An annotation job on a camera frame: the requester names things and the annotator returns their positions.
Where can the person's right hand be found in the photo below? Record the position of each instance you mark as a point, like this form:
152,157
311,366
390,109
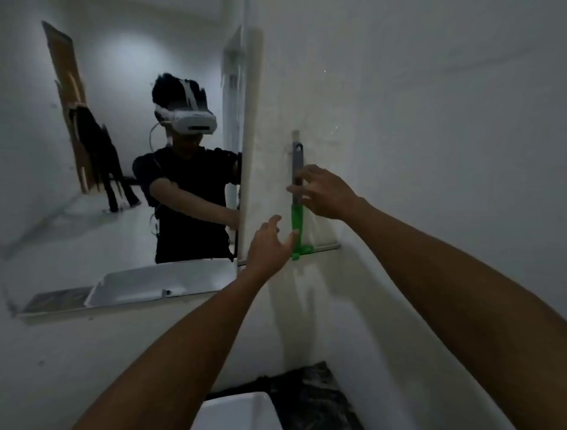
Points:
332,197

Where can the person's left hand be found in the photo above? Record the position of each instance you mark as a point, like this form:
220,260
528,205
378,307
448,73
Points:
265,254

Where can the person's right fingers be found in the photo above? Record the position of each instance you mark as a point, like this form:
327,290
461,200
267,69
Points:
310,184

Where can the person's left thumb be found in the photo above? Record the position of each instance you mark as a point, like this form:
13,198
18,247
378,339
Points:
291,242

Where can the green and grey squeegee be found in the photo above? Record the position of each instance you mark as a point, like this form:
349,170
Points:
297,223

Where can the person's right forearm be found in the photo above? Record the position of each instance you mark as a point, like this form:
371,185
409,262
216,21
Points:
456,305

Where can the person's left forearm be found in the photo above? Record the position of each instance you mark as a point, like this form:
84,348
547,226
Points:
186,354

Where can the white vertical cabinet panel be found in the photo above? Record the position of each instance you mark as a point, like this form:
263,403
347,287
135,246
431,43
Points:
251,133

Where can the dark marble countertop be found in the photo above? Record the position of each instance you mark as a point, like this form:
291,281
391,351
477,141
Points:
314,398

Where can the white sink basin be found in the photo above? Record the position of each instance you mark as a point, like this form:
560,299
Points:
239,414

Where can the wall mirror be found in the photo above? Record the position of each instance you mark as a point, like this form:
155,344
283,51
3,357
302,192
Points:
119,57

